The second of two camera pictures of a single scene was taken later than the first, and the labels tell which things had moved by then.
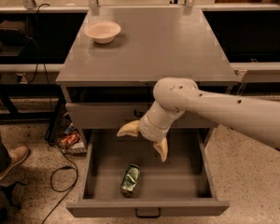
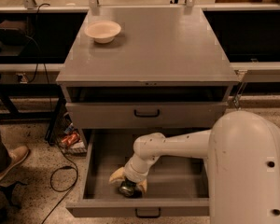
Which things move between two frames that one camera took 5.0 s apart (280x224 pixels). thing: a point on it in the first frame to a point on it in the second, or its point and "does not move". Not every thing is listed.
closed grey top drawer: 94,116 does not move
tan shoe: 16,155 does not move
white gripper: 150,130 to 134,175
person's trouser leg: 0,158 does not move
